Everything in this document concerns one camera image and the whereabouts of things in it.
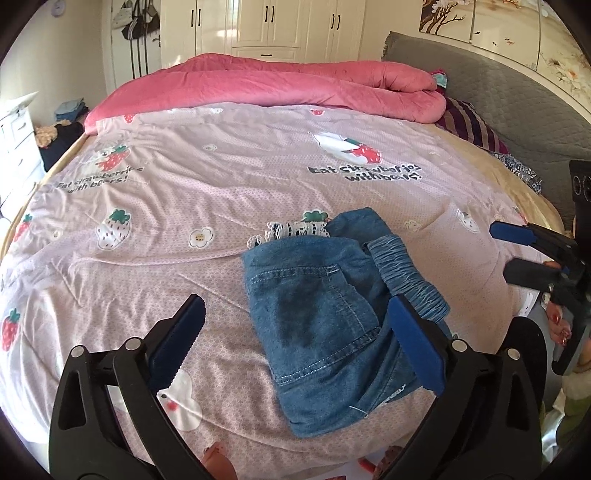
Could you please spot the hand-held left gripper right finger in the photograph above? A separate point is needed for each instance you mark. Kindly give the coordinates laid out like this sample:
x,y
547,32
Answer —
x,y
415,344

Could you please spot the white door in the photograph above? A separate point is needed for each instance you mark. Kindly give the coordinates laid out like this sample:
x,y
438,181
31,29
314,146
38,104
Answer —
x,y
120,69

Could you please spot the blue denim pants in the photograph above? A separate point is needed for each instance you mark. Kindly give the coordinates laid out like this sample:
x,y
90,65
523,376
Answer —
x,y
318,318

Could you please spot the cream wardrobe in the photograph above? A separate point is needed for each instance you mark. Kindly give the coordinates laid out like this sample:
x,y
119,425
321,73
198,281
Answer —
x,y
286,27

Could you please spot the purple striped pillow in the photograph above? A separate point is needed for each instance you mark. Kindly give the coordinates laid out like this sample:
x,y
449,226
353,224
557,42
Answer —
x,y
471,124

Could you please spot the light green cloth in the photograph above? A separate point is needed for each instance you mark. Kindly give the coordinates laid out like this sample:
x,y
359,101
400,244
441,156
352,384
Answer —
x,y
575,406

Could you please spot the beige bed sheet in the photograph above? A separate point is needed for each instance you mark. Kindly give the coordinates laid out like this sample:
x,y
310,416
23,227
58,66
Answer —
x,y
498,184

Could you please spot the round wall clock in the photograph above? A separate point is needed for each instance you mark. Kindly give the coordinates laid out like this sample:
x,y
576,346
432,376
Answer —
x,y
57,7

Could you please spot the white drawer cabinet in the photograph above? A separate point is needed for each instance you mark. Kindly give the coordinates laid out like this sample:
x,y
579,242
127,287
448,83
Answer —
x,y
16,138

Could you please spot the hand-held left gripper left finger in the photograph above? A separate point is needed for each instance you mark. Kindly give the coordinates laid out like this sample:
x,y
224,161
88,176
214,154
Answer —
x,y
178,341

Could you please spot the grey quilted headboard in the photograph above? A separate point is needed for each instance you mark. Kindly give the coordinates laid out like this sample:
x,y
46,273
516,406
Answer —
x,y
531,110

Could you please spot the hanging bags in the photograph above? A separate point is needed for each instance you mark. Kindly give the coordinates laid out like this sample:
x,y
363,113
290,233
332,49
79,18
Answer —
x,y
138,23

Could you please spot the blue patterned cloth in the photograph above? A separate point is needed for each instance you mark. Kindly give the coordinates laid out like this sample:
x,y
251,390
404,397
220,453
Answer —
x,y
521,173

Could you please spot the person's right hand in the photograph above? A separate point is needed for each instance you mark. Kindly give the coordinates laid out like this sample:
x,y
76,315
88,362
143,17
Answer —
x,y
558,323

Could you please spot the pink strawberry print quilt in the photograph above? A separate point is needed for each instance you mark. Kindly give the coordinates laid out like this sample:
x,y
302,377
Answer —
x,y
184,184

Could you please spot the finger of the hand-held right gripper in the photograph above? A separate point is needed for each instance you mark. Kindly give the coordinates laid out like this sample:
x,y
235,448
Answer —
x,y
512,233
531,274

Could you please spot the folded blue clothes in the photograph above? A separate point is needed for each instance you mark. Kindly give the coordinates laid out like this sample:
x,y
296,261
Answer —
x,y
71,110

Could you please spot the floral wall panels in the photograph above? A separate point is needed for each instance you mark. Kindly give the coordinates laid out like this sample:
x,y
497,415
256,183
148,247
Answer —
x,y
508,27

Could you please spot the dark cloth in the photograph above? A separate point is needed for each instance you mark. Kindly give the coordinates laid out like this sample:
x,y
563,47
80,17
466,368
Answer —
x,y
60,147

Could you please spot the yellow floral cloth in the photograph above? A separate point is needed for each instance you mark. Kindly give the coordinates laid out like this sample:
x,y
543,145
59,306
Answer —
x,y
46,136

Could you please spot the plain pink blanket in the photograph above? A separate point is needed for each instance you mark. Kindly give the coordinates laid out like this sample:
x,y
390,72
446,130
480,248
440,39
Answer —
x,y
277,87

